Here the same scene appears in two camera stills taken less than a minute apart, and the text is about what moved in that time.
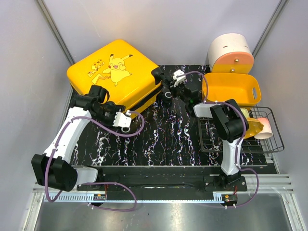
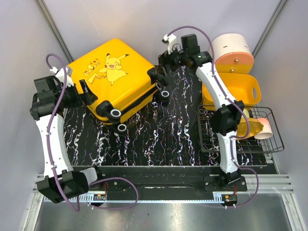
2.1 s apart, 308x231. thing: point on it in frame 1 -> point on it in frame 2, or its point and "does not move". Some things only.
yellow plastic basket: [243, 88] does not move
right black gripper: [173, 89] -> [165, 59]
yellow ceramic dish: [255, 126] does not move
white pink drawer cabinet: [230, 53] does not move
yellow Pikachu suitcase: [131, 79] does not move
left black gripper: [115, 109] -> [88, 96]
